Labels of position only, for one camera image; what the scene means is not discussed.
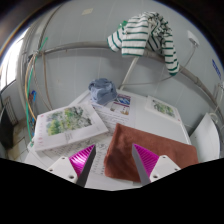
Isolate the thin grey cable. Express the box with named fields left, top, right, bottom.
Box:
left=123, top=44, right=198, bottom=87

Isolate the white wall socket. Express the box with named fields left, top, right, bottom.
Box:
left=186, top=30, right=201, bottom=48

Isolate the blue-grey crumpled cloth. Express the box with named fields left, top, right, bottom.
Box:
left=88, top=78, right=118, bottom=106

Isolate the green-striped white shirt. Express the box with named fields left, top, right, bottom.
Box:
left=106, top=11, right=181, bottom=77

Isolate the green hose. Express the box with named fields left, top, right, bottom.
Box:
left=25, top=36, right=49, bottom=142

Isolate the small landscape-print booklet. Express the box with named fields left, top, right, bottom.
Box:
left=144, top=95, right=183, bottom=124

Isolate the white upright pipe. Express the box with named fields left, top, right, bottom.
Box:
left=119, top=56, right=141, bottom=92

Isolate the large landscape-print booklet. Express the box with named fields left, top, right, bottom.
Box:
left=33, top=101, right=110, bottom=153

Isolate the yellow hose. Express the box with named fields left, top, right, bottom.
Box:
left=23, top=54, right=38, bottom=123

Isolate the long grey wall pipe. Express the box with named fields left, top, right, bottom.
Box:
left=33, top=41, right=224, bottom=118

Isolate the white appliance cabinet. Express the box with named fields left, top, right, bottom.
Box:
left=24, top=88, right=193, bottom=192

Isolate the printed text paper sheet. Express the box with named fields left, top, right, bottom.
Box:
left=43, top=132, right=115, bottom=178

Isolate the bright window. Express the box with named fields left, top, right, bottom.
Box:
left=0, top=29, right=28, bottom=92

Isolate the brown towel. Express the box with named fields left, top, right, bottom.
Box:
left=103, top=123, right=200, bottom=184

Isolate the printed sheet with colour pictures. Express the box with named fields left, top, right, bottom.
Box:
left=91, top=93, right=138, bottom=134

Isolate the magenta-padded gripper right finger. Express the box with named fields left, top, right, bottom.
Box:
left=131, top=143, right=182, bottom=187

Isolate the small beige wall sticker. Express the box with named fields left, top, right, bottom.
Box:
left=81, top=8, right=95, bottom=16

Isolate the white top-loading washing machine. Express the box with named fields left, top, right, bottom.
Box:
left=189, top=112, right=222, bottom=164

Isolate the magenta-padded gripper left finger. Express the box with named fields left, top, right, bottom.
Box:
left=46, top=143, right=98, bottom=188

